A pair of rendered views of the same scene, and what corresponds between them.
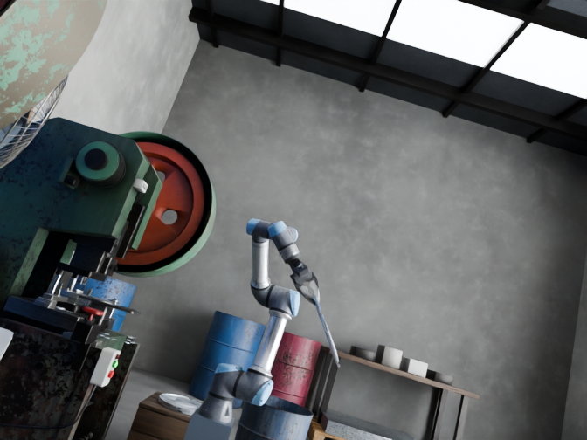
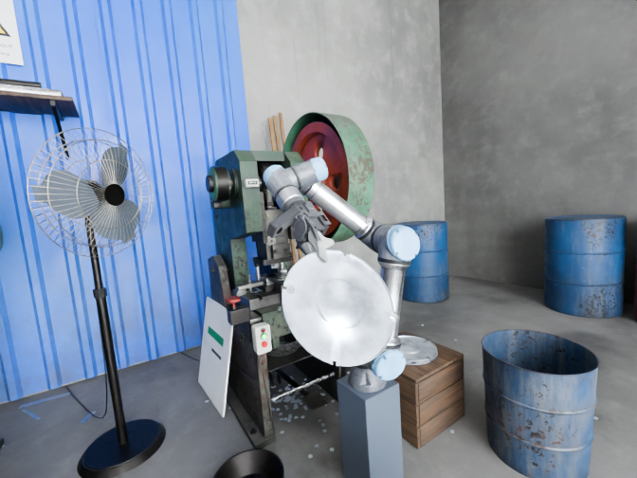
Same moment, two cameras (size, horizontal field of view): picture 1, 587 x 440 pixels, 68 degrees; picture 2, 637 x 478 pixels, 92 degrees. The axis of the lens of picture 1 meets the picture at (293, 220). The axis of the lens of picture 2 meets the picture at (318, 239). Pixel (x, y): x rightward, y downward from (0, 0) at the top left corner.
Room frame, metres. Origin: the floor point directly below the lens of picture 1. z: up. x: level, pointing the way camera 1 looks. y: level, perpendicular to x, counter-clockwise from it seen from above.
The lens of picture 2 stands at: (1.34, -0.84, 1.18)
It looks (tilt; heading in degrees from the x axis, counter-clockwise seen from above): 6 degrees down; 57
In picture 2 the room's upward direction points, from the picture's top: 4 degrees counter-clockwise
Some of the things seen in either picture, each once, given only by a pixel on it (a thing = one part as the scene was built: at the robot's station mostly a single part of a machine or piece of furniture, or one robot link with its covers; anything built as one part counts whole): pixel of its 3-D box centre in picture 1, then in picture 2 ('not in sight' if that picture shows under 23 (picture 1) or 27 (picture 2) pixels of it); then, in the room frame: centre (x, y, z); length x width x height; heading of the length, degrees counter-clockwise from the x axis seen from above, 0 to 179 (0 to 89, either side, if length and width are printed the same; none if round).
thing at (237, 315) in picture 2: (80, 346); (239, 324); (1.78, 0.63, 0.62); 0.10 x 0.06 x 0.20; 0
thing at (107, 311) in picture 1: (106, 317); (288, 289); (2.09, 0.68, 0.72); 0.25 x 0.14 x 0.14; 90
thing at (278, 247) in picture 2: (106, 242); (273, 231); (2.09, 0.82, 1.04); 0.17 x 0.15 x 0.30; 90
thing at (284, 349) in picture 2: not in sight; (281, 340); (2.09, 0.86, 0.36); 0.34 x 0.34 x 0.10
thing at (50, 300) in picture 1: (55, 294); (248, 284); (1.92, 0.86, 0.76); 0.17 x 0.06 x 0.10; 0
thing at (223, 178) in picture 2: (96, 168); (223, 187); (1.85, 0.88, 1.31); 0.22 x 0.12 x 0.22; 90
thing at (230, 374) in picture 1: (227, 379); not in sight; (2.11, 0.07, 0.62); 0.13 x 0.12 x 0.14; 75
